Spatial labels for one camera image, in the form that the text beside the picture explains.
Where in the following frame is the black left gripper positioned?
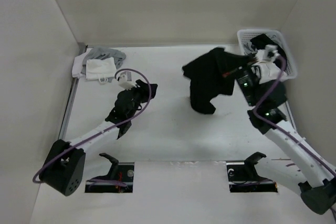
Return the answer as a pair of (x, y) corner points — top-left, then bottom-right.
(125, 80), (158, 120)

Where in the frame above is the black tank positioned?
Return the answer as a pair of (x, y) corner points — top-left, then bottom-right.
(250, 34), (287, 61)
(182, 47), (256, 115)

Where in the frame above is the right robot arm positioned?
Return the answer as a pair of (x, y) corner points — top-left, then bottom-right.
(235, 65), (335, 215)

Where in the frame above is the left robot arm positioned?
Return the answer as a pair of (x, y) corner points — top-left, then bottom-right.
(38, 80), (158, 196)

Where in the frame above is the folded white tank top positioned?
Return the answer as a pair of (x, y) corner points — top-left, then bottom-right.
(86, 58), (117, 84)

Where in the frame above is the folded grey tank top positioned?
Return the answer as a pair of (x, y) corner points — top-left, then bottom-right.
(82, 47), (127, 75)

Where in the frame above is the white tank top under stack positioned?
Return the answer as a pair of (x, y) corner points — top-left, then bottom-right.
(71, 52), (88, 79)

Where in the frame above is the grey tank top in basket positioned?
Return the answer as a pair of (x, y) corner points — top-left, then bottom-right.
(243, 41), (257, 55)

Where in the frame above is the white tank top in basket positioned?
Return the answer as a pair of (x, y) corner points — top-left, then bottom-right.
(254, 50), (280, 84)

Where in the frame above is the black tank top in basket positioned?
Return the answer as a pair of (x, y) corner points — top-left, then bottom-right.
(250, 34), (287, 61)

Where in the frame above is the white plastic laundry basket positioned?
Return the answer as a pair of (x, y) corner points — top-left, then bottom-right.
(237, 28), (298, 81)

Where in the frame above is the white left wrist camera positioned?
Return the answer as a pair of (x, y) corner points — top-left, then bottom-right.
(117, 71), (135, 90)

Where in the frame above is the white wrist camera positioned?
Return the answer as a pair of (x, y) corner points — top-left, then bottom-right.
(117, 71), (135, 90)
(257, 45), (279, 62)

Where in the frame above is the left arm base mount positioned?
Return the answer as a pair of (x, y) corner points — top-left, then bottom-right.
(85, 153), (135, 194)

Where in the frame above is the left metal table rail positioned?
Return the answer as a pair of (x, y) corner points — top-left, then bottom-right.
(56, 42), (88, 143)

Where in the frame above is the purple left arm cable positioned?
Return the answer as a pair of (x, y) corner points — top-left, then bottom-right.
(31, 68), (152, 184)

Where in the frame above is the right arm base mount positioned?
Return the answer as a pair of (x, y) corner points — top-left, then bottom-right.
(226, 152), (278, 193)

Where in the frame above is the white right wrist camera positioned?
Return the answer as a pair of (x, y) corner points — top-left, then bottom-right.
(257, 45), (279, 62)

